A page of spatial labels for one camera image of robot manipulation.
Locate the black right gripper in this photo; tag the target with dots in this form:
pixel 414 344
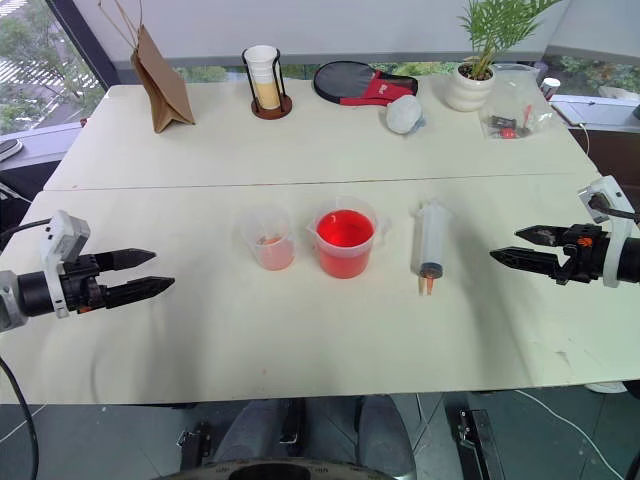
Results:
pixel 582 260

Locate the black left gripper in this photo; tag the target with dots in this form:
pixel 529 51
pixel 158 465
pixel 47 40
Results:
pixel 80 287

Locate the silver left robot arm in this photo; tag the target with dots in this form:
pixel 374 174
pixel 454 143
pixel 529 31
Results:
pixel 20 295

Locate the clear plastic syringe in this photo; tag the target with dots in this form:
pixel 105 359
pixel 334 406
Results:
pixel 431 235

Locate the small clear measuring cup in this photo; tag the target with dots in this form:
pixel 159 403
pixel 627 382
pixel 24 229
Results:
pixel 267 240

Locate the beaker with red liquid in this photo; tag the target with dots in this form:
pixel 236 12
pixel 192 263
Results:
pixel 346 245

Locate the clear plastic bag with parts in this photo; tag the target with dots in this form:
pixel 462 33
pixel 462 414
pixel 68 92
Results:
pixel 517 110

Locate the brown edged clipboard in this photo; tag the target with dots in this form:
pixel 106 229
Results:
pixel 595 111

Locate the white shoe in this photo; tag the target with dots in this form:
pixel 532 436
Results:
pixel 605 387

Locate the white red can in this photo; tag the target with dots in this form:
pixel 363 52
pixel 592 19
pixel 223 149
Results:
pixel 550 89

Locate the white ribbed plant pot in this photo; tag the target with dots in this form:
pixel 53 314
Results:
pixel 467 92

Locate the crumpled white cloth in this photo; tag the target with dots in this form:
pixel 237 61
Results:
pixel 404 114

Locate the brown paper bag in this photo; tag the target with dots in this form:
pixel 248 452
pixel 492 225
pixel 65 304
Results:
pixel 162 85

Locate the paper cups in holder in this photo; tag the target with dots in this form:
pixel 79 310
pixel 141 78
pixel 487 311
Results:
pixel 272 111

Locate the green palm plant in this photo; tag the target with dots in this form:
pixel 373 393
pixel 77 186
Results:
pixel 495 25

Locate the stack of paper cups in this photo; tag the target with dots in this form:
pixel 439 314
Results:
pixel 262 75

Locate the grey trouser legs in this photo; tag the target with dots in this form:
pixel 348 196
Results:
pixel 380 430

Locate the black red paddle case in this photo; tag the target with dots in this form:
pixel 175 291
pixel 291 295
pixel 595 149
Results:
pixel 350 80

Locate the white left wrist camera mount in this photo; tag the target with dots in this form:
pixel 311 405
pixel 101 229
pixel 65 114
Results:
pixel 62 230

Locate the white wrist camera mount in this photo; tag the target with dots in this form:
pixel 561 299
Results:
pixel 62 230
pixel 607 195

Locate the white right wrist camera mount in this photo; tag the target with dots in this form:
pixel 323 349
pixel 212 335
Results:
pixel 607 195

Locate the black metal bracket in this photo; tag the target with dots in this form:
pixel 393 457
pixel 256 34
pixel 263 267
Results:
pixel 480 440
pixel 195 445

